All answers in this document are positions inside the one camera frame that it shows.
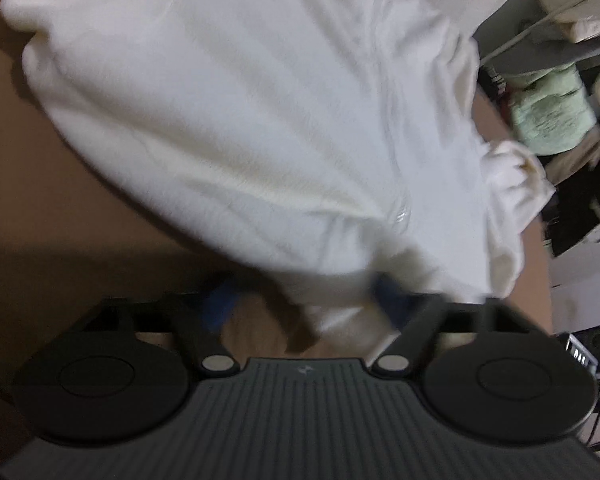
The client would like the white fleece garment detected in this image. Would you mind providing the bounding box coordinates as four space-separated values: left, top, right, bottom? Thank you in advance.
0 0 553 359

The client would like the light green folded fabric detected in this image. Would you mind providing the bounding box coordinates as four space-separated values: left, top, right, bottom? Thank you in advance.
505 64 597 156

